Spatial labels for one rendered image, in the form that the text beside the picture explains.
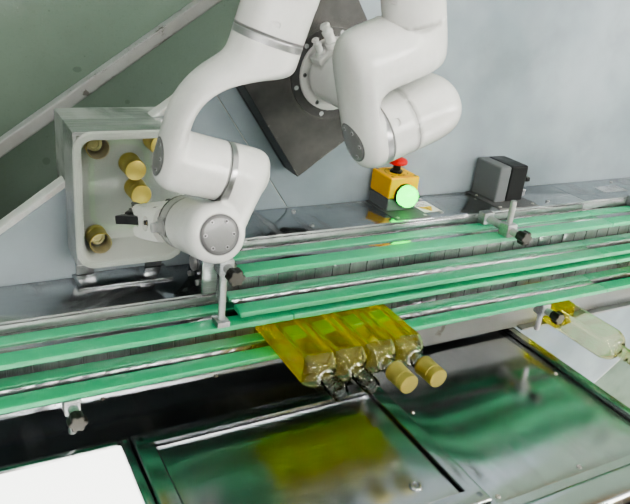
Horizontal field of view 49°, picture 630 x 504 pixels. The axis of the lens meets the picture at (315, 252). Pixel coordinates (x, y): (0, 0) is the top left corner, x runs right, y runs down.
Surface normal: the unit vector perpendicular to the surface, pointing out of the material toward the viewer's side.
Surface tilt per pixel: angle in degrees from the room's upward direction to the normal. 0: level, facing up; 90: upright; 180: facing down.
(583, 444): 90
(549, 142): 0
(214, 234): 15
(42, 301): 90
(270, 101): 1
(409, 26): 43
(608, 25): 0
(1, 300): 90
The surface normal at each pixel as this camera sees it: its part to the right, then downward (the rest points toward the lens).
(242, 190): 0.40, 0.40
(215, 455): 0.10, -0.91
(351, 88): -0.78, 0.49
